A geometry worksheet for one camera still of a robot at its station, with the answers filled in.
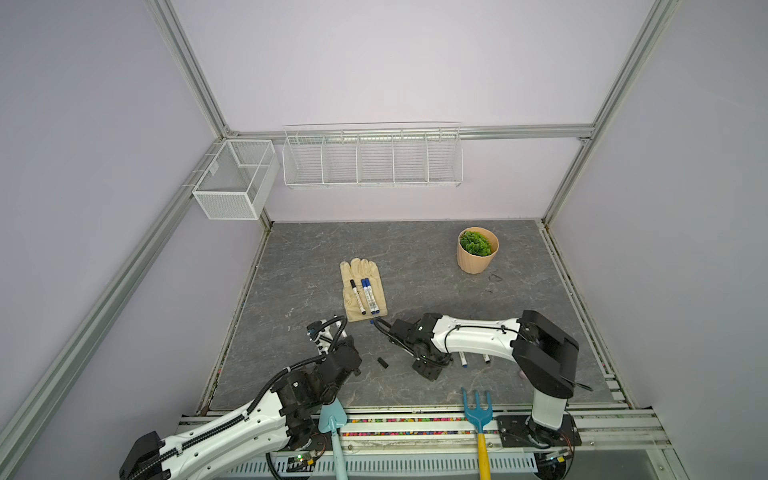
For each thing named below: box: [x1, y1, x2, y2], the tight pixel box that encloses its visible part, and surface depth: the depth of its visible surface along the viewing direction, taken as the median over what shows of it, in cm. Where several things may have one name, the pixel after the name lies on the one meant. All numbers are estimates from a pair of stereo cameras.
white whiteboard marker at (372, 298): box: [365, 277, 380, 314], surface depth 99 cm
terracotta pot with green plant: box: [457, 227, 500, 275], surface depth 101 cm
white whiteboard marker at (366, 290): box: [361, 278, 376, 315], surface depth 101 cm
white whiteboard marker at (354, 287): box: [350, 278, 366, 315], surface depth 99 cm
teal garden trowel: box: [318, 397, 348, 480], surface depth 75 cm
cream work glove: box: [340, 258, 388, 322], surface depth 103 cm
